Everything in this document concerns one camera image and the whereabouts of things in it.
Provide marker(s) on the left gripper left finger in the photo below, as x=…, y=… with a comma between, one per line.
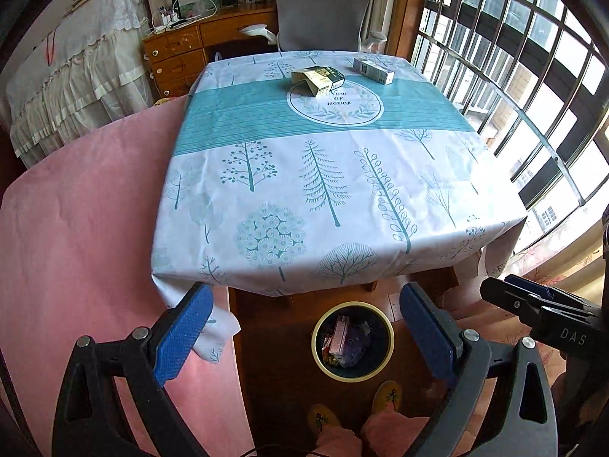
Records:
x=90, y=419

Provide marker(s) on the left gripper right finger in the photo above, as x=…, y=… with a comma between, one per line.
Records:
x=520, y=419

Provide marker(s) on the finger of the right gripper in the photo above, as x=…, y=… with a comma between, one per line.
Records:
x=526, y=306
x=550, y=293

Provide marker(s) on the white long carton box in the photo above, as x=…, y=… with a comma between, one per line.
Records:
x=374, y=71

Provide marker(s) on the olive green tea box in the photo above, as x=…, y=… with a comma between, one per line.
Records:
x=320, y=80

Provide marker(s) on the purple plastic bag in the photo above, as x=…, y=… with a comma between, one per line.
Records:
x=359, y=338

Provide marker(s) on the red white milk carton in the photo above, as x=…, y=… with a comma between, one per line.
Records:
x=338, y=343

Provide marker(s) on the blue cream trash bin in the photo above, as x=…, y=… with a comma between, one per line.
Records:
x=378, y=353

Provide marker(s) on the pink trousers legs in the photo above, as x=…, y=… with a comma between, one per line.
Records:
x=387, y=434

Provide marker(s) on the right yellow slipper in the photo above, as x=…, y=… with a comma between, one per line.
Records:
x=387, y=398

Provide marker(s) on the yellow slipper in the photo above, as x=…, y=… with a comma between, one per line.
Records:
x=320, y=417
x=387, y=398

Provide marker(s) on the pink bed cover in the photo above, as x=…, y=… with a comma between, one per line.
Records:
x=76, y=245

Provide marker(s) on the left yellow slipper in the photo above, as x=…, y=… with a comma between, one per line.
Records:
x=320, y=417

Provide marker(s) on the window security grille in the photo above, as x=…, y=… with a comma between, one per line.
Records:
x=532, y=83

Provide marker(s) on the tree print tablecloth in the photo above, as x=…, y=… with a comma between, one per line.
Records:
x=273, y=191

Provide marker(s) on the white lace covered furniture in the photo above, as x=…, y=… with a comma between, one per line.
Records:
x=86, y=73

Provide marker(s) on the grey office chair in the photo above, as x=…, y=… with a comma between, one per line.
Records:
x=320, y=25

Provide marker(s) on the wooden desk with drawers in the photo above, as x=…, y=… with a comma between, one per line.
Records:
x=177, y=56

